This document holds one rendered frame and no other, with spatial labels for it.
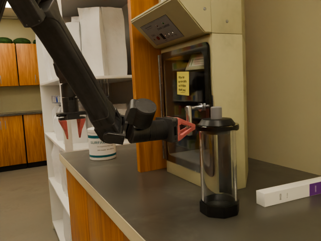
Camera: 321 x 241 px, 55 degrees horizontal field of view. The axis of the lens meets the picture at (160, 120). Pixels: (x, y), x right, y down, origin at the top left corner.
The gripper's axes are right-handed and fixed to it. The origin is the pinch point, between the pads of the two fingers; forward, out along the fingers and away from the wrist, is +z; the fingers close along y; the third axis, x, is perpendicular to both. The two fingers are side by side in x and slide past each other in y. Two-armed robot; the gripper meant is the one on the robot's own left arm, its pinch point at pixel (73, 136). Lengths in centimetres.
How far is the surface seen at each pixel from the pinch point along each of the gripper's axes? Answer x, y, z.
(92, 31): 81, 33, -55
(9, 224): 215, -31, 109
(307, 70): -43, 75, -19
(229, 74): -45, 38, -18
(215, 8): -46, 34, -37
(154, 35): -21.0, 26.3, -34.0
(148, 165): -8.4, 26.4, 14.3
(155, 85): -8.5, 31.4, -16.8
